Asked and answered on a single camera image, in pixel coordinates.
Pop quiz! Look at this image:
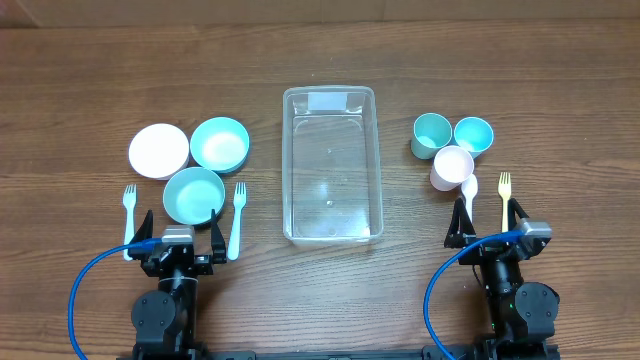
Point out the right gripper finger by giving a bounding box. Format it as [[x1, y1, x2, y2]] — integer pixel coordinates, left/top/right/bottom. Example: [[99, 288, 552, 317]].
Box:
[[446, 197, 476, 240], [507, 198, 528, 231]]

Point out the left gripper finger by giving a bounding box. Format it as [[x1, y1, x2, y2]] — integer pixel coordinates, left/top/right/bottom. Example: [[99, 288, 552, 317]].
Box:
[[210, 209, 227, 264], [130, 209, 153, 244]]

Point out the pale blue fork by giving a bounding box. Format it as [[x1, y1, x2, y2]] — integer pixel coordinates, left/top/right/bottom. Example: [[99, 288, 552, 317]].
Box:
[[122, 184, 137, 245], [227, 182, 247, 261]]

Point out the grey-green bowl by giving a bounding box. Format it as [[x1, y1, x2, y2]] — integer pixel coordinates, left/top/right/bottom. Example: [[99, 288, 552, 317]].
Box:
[[163, 167, 226, 225]]

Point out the pink cup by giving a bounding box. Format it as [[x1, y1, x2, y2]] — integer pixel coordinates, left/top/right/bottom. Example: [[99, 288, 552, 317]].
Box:
[[429, 145, 475, 191]]

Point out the blue cup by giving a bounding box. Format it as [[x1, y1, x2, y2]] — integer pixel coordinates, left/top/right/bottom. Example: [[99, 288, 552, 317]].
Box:
[[453, 117, 494, 158]]

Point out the light blue bowl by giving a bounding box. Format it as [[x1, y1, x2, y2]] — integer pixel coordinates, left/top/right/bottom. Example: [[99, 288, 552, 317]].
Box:
[[190, 117, 250, 173]]

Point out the green cup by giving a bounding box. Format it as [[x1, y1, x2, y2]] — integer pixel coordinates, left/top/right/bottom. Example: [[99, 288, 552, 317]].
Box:
[[411, 113, 453, 160]]

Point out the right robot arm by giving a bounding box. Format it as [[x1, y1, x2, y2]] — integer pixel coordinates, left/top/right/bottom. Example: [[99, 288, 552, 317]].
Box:
[[450, 199, 560, 360]]

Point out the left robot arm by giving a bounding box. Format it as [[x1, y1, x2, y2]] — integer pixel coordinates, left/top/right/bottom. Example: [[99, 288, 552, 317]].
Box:
[[128, 211, 227, 359]]

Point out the clear plastic container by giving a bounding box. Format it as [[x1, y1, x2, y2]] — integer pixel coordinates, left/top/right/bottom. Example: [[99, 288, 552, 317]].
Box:
[[282, 85, 384, 246]]

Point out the yellow fork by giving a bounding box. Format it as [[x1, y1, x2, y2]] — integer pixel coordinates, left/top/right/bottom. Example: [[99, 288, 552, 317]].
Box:
[[498, 172, 511, 232]]

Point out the white spoon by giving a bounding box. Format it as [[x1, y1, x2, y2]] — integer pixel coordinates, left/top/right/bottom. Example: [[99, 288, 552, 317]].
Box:
[[461, 174, 479, 221]]

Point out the white bowl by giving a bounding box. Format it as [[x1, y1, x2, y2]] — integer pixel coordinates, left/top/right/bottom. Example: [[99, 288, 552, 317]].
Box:
[[128, 123, 190, 180]]

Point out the left blue cable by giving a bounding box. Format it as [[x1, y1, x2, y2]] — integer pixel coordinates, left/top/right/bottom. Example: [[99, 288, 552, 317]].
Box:
[[67, 237, 163, 360]]

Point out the blue cable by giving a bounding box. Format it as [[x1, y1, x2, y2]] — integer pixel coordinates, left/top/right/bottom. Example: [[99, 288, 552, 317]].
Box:
[[423, 229, 526, 360], [67, 237, 163, 360]]

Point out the right blue cable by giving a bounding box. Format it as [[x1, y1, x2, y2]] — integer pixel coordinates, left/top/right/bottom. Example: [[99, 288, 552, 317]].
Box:
[[423, 229, 526, 360]]

